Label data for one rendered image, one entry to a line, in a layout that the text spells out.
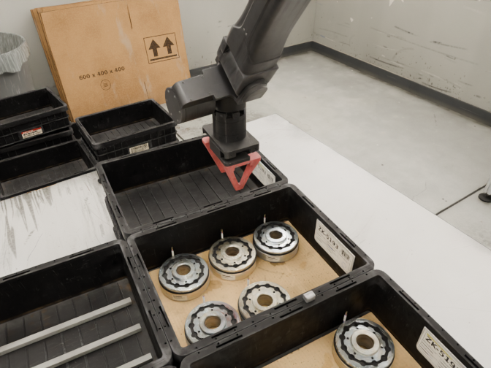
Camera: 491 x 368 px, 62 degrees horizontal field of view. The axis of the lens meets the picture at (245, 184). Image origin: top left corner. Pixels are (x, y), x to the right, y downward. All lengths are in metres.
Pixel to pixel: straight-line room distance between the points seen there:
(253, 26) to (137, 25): 2.94
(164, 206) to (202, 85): 0.53
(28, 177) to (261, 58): 1.75
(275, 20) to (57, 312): 0.68
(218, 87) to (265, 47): 0.12
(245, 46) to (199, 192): 0.64
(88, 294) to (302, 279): 0.44
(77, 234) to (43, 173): 0.95
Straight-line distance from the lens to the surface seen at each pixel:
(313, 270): 0.92
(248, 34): 0.53
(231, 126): 0.68
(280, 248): 0.91
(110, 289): 0.92
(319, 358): 0.80
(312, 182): 1.38
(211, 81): 0.63
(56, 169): 2.18
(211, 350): 0.68
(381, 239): 1.22
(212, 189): 1.12
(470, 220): 2.58
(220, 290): 0.87
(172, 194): 1.12
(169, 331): 0.71
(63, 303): 0.93
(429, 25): 3.77
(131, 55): 3.43
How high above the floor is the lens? 1.51
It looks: 37 degrees down
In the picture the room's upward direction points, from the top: straight up
